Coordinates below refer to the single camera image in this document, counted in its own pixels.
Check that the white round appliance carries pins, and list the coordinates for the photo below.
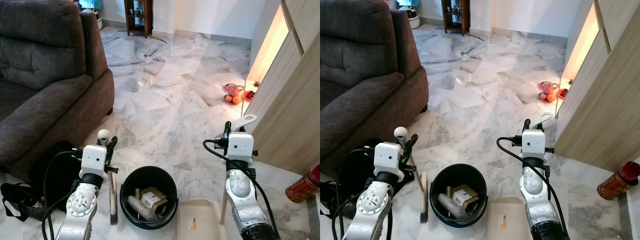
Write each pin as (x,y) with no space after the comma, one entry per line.
(94,17)
(410,15)

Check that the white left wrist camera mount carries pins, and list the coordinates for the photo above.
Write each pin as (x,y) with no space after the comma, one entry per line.
(94,157)
(387,159)

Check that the black round bucket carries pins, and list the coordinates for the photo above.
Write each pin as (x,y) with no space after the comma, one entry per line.
(150,175)
(450,172)

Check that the dark wooden shelf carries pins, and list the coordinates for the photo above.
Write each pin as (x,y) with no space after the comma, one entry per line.
(462,15)
(145,17)

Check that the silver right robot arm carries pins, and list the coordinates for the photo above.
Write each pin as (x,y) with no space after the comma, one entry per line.
(239,190)
(534,187)

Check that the brown labelled cardboard box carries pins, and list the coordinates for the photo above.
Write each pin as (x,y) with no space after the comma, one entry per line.
(465,196)
(150,199)

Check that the brown cardboard tube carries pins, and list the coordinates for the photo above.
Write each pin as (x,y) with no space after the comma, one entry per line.
(448,191)
(135,192)

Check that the light wooden cabinet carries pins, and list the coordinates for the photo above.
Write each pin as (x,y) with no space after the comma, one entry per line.
(290,100)
(605,100)

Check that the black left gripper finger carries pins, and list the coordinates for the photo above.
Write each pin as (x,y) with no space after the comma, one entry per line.
(412,145)
(112,147)

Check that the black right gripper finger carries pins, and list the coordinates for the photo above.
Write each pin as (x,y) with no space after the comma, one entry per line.
(228,130)
(526,126)

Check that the red plate of oranges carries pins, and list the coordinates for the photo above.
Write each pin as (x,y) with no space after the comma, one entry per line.
(548,92)
(234,94)

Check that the teal box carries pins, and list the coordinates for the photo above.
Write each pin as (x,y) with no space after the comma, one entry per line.
(92,3)
(407,2)

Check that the black backpack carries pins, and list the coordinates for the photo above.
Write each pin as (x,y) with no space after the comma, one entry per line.
(350,170)
(55,170)

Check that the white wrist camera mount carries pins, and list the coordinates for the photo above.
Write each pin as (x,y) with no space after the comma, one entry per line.
(94,157)
(241,146)
(387,159)
(534,144)

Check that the red cylindrical tin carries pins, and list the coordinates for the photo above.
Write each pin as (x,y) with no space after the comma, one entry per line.
(300,187)
(615,182)

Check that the white paper roll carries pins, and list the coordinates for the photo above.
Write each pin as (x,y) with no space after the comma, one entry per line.
(137,207)
(450,205)

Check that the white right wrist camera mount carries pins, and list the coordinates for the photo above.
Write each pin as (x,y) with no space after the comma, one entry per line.
(534,144)
(241,146)

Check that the dark grey fabric sofa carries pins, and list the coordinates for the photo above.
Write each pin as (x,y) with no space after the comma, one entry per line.
(360,75)
(40,75)

